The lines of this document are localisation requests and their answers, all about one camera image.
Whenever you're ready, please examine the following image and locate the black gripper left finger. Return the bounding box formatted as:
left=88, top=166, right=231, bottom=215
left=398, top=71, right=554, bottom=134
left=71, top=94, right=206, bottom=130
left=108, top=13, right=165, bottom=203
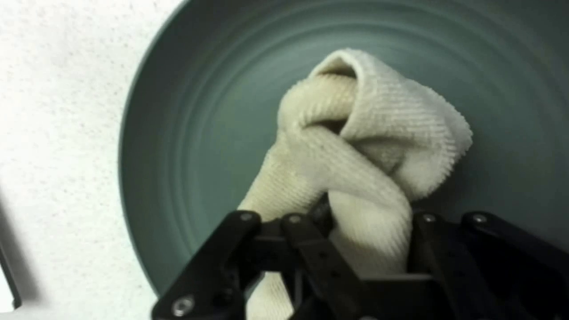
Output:
left=149, top=198, right=380, bottom=320

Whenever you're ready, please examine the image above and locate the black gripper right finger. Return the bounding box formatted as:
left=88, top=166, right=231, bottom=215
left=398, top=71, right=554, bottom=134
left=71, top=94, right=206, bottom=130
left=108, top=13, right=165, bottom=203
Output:
left=407, top=210, right=569, bottom=320

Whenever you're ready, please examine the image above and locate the dark green round plate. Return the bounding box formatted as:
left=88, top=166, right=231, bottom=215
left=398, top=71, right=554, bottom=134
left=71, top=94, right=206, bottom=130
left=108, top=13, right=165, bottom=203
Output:
left=117, top=0, right=569, bottom=299

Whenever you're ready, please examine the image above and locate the beige cloth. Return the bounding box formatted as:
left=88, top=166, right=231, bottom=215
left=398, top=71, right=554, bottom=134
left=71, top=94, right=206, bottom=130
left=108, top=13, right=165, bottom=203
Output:
left=236, top=48, right=474, bottom=320

